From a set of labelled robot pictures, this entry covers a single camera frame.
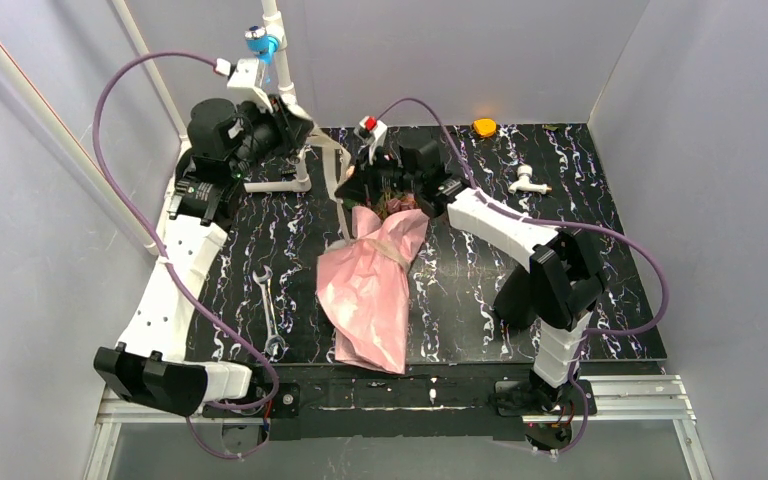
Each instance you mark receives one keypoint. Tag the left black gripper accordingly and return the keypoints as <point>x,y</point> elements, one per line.
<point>289,124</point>

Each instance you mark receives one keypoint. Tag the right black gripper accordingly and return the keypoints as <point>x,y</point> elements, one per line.
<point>371,181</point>

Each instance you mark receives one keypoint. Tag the pink rose flower bunch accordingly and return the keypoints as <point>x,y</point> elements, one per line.
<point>391,203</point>

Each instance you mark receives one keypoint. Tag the cream ribbon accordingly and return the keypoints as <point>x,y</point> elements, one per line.
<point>339,171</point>

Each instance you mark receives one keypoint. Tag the pink bouquet wrapping paper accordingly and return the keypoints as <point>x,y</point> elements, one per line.
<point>363,288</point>

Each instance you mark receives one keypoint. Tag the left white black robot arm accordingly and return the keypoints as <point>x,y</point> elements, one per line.
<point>148,364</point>

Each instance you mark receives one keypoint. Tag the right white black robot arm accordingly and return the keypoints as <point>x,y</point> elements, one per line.
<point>559,278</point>

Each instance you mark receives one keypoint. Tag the black cylindrical vase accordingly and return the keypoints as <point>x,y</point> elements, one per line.
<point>513,302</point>

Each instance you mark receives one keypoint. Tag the yellow tape measure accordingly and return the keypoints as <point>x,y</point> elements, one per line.
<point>484,127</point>

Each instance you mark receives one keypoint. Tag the white plastic faucet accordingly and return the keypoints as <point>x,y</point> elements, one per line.
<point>524,182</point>

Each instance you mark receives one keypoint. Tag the silver combination wrench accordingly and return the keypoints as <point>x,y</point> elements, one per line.
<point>274,345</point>

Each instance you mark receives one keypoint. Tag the white pvc pipe assembly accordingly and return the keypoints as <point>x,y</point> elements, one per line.
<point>46,116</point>

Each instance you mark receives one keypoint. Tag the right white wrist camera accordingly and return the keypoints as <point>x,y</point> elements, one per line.
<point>372,132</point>

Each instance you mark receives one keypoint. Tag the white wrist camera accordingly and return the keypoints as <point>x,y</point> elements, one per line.
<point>244,81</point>
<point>372,132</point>

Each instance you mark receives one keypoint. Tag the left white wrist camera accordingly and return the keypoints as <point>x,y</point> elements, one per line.
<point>244,81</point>

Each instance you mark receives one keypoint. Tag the aluminium frame rail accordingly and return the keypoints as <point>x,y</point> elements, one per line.
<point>640,427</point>

